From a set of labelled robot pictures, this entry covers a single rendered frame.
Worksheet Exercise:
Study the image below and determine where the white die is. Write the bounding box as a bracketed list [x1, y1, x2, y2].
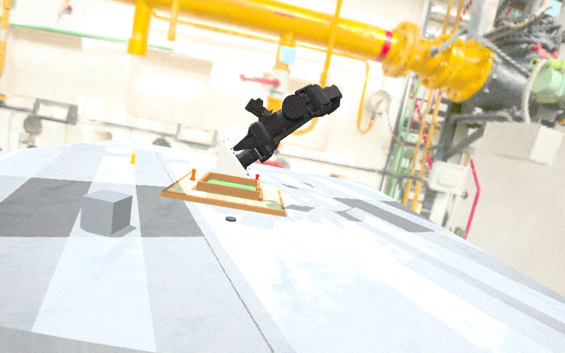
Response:
[228, 143, 242, 156]

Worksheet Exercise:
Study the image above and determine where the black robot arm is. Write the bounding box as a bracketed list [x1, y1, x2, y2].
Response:
[235, 84, 343, 170]

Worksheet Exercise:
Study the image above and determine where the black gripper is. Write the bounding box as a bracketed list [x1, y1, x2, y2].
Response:
[232, 110, 289, 151]

